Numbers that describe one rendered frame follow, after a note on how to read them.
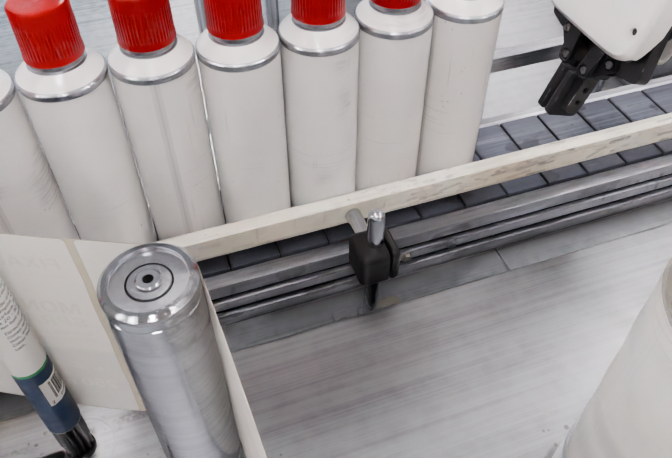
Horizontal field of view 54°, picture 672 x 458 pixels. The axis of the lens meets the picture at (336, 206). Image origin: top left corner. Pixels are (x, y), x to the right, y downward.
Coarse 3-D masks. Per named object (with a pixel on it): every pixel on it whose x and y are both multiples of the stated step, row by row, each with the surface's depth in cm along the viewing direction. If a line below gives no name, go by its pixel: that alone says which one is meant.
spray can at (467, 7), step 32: (448, 0) 43; (480, 0) 43; (448, 32) 44; (480, 32) 43; (448, 64) 45; (480, 64) 45; (448, 96) 47; (480, 96) 48; (448, 128) 49; (448, 160) 51
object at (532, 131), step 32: (640, 96) 63; (480, 128) 60; (512, 128) 60; (544, 128) 60; (576, 128) 60; (608, 160) 57; (640, 160) 57; (480, 192) 54; (512, 192) 54; (224, 256) 50; (256, 256) 50
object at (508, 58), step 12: (504, 48) 54; (516, 48) 54; (528, 48) 54; (540, 48) 54; (552, 48) 54; (504, 60) 54; (516, 60) 54; (528, 60) 55; (540, 60) 55; (492, 72) 54
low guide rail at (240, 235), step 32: (608, 128) 55; (640, 128) 54; (480, 160) 52; (512, 160) 52; (544, 160) 53; (576, 160) 54; (352, 192) 49; (384, 192) 49; (416, 192) 50; (448, 192) 51; (224, 224) 47; (256, 224) 47; (288, 224) 48; (320, 224) 49
